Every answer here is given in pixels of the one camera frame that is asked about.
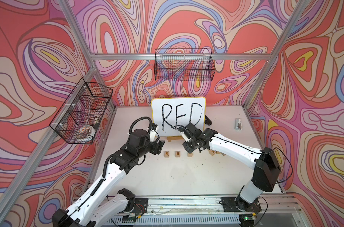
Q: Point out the black wire basket wall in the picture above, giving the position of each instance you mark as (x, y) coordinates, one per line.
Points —
(85, 105)
(184, 64)

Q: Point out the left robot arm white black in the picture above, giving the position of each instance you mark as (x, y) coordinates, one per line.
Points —
(115, 168)

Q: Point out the wooden whiteboard stand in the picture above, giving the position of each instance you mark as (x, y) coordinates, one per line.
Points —
(173, 138)

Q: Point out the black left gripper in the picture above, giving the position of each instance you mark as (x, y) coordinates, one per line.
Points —
(157, 147)

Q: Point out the whiteboard with yellow rim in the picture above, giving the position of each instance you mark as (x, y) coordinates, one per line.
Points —
(172, 113)

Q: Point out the wooden block letter E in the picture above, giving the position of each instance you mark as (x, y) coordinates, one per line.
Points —
(177, 154)

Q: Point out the grey whiteboard eraser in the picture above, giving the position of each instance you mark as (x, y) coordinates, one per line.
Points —
(238, 124)

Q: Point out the aluminium rail at front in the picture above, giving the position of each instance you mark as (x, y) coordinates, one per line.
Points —
(183, 202)

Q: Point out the black wire basket back wall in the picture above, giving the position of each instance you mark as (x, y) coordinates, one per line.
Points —
(184, 64)

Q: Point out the tape roll in basket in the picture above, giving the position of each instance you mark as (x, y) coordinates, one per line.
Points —
(85, 133)

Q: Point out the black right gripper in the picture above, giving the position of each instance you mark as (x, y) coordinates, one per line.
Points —
(189, 150)

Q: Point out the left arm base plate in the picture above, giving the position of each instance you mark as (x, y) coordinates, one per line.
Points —
(137, 205)

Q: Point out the black binder clip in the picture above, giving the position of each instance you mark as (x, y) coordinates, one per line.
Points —
(208, 121)

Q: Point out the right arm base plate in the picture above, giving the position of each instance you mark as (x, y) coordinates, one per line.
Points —
(236, 204)

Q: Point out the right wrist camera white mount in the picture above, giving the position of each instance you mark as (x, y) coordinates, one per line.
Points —
(182, 131)

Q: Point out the black wire basket left wall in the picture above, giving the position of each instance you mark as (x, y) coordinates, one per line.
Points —
(85, 105)

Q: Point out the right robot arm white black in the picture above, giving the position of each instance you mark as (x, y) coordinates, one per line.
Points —
(263, 162)

